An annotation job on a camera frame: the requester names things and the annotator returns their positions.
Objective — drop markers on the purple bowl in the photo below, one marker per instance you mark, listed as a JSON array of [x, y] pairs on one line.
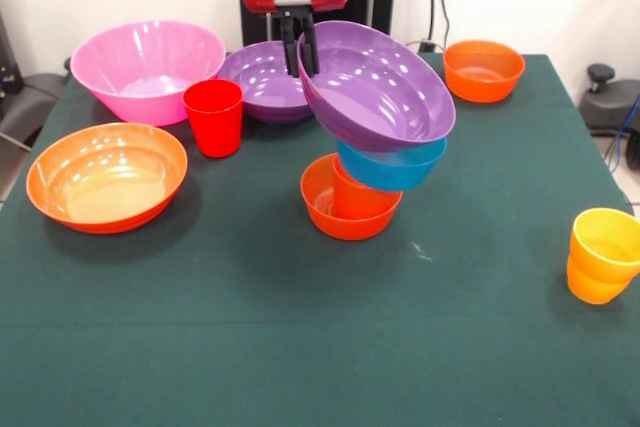
[[380, 92], [265, 82]]

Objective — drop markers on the red cup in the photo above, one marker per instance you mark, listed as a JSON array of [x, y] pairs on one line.
[[215, 127]]

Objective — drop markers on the blue bowl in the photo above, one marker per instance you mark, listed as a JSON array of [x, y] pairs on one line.
[[395, 172]]

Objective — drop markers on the small orange bowl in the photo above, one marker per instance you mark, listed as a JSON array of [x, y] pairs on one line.
[[482, 84], [350, 229]]

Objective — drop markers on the pink bowl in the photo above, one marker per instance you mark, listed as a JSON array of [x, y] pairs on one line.
[[150, 52]]

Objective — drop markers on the large orange bowl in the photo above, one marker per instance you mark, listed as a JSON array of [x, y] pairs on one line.
[[107, 182]]

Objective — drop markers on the dark green tablecloth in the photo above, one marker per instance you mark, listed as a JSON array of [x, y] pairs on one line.
[[300, 322]]

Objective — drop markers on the yellow cup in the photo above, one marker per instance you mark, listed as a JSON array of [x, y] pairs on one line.
[[605, 227]]

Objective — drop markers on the light orange cup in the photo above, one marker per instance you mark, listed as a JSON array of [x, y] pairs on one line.
[[592, 289]]

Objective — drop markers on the grey pedestal foot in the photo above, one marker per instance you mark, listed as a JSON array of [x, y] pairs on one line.
[[30, 97]]

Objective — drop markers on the black equipment frame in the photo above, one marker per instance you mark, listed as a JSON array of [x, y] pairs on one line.
[[7, 62]]

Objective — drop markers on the black pedestal foot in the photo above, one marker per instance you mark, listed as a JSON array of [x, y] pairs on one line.
[[607, 107]]

